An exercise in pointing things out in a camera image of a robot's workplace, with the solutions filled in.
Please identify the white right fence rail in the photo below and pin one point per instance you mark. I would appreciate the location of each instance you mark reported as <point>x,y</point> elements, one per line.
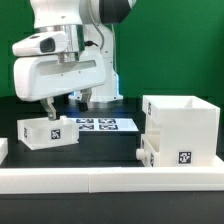
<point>217,162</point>

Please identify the fiducial marker sheet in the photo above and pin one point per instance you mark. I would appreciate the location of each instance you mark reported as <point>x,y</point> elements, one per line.
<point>106,124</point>

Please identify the white left fence block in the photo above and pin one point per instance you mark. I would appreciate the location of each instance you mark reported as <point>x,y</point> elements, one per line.
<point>3,149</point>

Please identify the white fence rail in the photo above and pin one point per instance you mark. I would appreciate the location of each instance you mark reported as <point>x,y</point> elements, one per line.
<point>217,162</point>
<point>97,180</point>

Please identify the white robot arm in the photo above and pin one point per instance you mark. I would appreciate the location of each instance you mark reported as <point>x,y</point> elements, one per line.
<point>71,52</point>

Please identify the white front fence rail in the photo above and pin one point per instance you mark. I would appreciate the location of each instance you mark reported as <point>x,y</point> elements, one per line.
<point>97,180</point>

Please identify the white drawer box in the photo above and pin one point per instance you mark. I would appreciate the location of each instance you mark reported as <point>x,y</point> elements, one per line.
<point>147,154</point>
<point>40,133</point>

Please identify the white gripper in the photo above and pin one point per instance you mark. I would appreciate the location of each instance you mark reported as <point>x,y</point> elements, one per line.
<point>44,77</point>

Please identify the white drawer cabinet frame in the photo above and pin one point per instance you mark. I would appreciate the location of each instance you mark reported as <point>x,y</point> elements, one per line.
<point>182,129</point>

